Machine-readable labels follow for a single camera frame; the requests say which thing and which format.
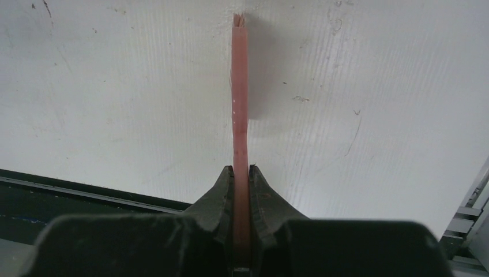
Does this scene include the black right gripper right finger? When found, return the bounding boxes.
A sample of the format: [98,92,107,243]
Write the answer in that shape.
[249,165,308,276]

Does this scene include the pink hand brush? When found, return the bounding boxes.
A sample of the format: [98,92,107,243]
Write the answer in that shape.
[231,13,251,268]

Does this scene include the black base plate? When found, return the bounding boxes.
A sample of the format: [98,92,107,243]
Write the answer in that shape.
[1,170,190,245]

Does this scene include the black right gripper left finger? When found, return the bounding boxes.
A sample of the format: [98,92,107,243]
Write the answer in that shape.
[183,166,234,276]

